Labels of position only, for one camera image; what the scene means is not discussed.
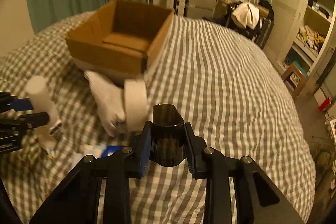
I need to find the dark glossy cup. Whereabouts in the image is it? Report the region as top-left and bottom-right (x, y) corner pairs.
(150, 104), (184, 167)

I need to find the blue white packet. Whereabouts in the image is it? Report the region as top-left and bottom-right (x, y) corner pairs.
(71, 144), (125, 162)

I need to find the beige tape roll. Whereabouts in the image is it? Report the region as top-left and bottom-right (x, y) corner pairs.
(124, 79), (149, 132)

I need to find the white knit glove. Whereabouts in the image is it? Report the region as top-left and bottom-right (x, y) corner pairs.
(84, 70), (126, 136)

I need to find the brown cardboard box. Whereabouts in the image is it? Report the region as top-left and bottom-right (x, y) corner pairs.
(66, 0), (174, 86)

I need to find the red bottle on floor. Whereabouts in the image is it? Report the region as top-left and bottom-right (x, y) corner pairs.
(318, 97), (331, 112)

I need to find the white suitcase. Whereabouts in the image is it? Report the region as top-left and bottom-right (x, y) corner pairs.
(165, 0), (186, 16)

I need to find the chair with white clothes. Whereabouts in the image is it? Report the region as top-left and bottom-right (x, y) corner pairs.
(227, 0), (274, 49)

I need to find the silver mini fridge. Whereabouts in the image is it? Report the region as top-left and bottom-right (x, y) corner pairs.
(186, 0), (219, 19)

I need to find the pile of clothes on shelf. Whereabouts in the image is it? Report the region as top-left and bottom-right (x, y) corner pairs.
(297, 25), (325, 53)

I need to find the white open wardrobe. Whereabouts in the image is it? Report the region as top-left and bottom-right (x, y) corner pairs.
(264, 0), (335, 75)

